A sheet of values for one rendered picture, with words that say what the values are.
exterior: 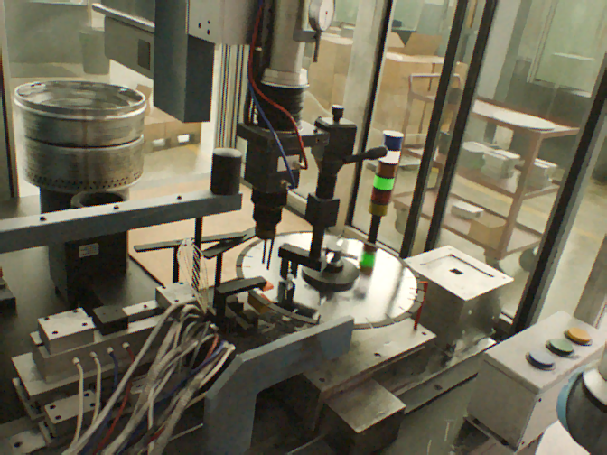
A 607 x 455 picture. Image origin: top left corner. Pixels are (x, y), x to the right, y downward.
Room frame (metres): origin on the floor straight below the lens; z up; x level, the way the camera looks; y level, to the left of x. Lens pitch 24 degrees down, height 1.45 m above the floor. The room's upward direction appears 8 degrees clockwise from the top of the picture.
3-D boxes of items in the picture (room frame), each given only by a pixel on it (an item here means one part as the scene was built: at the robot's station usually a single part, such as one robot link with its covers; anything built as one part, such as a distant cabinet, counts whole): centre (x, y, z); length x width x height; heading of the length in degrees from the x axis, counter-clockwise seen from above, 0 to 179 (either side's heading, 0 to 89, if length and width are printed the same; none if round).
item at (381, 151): (0.86, -0.07, 1.21); 0.08 x 0.06 x 0.03; 133
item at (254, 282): (0.79, 0.08, 0.95); 0.10 x 0.03 x 0.07; 133
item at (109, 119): (1.37, 0.59, 0.93); 0.31 x 0.31 x 0.36
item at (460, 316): (1.10, -0.35, 0.82); 0.18 x 0.18 x 0.15; 43
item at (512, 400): (0.87, -0.48, 0.82); 0.28 x 0.11 x 0.15; 133
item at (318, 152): (0.85, -0.03, 1.17); 0.06 x 0.05 x 0.20; 124
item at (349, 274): (0.92, -0.06, 0.96); 0.11 x 0.11 x 0.03
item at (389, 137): (1.21, -0.17, 1.14); 0.05 x 0.04 x 0.03; 43
